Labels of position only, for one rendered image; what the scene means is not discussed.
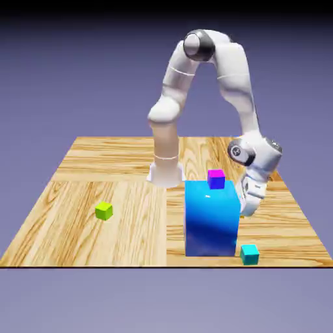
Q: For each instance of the large blue box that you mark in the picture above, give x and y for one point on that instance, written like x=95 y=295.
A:
x=212 y=218

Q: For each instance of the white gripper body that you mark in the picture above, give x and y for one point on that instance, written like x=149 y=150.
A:
x=250 y=205

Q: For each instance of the small magenta cube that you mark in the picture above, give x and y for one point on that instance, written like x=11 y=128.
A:
x=216 y=179

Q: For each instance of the small cyan cube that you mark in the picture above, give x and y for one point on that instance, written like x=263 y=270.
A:
x=249 y=255

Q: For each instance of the small green cube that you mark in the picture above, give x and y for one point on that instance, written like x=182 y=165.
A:
x=104 y=211

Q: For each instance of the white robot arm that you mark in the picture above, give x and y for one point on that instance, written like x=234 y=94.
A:
x=234 y=78

